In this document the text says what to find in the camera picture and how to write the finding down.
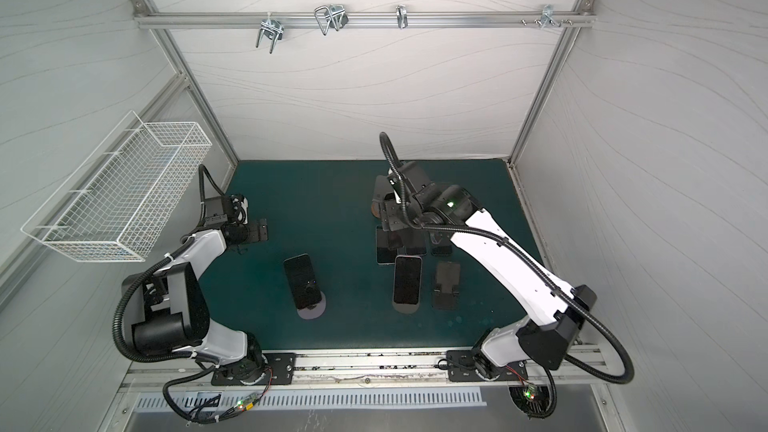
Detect grey stand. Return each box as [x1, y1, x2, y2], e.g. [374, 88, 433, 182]
[393, 302, 420, 315]
[297, 292, 327, 320]

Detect wooden round base phone stand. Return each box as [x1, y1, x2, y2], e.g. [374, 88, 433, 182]
[371, 175, 395, 219]

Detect phone from grey stand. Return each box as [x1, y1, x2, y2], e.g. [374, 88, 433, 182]
[429, 233, 453, 257]

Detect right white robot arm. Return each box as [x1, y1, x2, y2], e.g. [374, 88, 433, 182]
[409, 183, 597, 374]

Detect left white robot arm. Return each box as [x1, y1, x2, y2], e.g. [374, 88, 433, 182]
[111, 229, 268, 385]

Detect metal clamp hook one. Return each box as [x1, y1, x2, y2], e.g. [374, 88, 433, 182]
[255, 17, 284, 54]

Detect metal clamp hook three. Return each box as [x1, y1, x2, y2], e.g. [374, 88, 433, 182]
[395, 5, 408, 30]

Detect metal clamp hook two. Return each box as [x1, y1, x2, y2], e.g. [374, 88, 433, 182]
[313, 4, 349, 36]

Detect aluminium top crossbar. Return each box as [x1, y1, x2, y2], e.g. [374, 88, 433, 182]
[134, 9, 597, 30]

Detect metal clamp hook four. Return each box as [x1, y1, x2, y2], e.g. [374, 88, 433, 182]
[520, 5, 572, 30]

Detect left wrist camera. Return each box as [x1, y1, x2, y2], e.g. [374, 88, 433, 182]
[203, 194, 248, 229]

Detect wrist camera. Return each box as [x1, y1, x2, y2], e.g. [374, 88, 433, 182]
[203, 194, 248, 229]
[398, 161, 432, 194]

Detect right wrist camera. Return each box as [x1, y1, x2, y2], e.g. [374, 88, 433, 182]
[398, 161, 432, 194]

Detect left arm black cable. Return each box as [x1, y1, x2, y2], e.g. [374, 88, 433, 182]
[111, 163, 274, 426]

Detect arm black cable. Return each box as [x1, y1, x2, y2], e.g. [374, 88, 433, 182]
[379, 131, 635, 420]
[111, 163, 274, 426]

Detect white wire basket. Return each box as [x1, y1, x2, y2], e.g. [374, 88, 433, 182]
[20, 111, 212, 263]

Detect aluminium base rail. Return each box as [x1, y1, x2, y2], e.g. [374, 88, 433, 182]
[118, 345, 614, 392]

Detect white slotted cable duct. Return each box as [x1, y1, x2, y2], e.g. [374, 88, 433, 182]
[133, 387, 487, 413]

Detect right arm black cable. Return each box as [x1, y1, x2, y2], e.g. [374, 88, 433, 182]
[379, 131, 635, 420]

